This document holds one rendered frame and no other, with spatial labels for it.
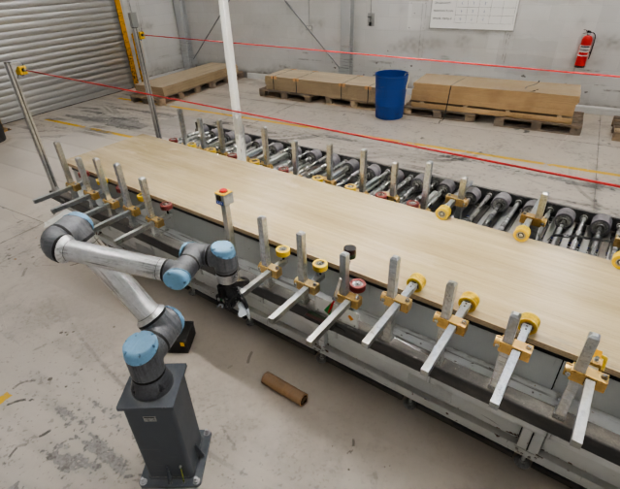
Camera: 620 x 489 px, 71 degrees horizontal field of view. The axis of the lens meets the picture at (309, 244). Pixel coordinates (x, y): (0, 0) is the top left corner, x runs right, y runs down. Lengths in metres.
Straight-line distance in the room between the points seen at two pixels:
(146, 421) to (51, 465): 0.82
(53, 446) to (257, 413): 1.14
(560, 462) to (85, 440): 2.50
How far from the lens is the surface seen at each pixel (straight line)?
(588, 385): 1.87
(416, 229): 2.63
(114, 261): 1.81
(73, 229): 2.04
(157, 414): 2.22
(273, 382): 2.81
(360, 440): 2.66
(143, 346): 2.05
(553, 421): 2.07
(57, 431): 3.10
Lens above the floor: 2.23
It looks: 33 degrees down
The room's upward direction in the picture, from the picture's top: 2 degrees counter-clockwise
